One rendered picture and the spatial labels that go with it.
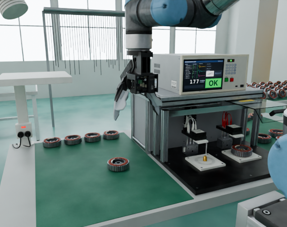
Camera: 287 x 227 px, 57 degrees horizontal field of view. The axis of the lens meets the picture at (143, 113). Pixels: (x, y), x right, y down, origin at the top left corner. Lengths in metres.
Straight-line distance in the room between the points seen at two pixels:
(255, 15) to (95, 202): 4.75
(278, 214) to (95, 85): 7.26
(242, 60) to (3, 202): 1.37
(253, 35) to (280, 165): 5.02
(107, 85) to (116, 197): 6.74
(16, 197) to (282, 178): 1.07
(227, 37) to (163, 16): 9.01
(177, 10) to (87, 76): 7.04
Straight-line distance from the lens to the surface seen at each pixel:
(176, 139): 1.60
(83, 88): 7.64
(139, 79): 0.73
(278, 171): 0.42
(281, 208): 0.65
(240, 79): 1.62
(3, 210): 1.21
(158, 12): 0.64
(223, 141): 1.63
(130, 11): 0.73
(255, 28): 5.38
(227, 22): 9.65
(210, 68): 1.48
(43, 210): 1.15
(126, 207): 1.09
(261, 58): 5.48
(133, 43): 0.73
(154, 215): 1.08
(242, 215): 0.72
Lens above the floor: 1.36
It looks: 14 degrees down
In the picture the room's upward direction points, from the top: straight up
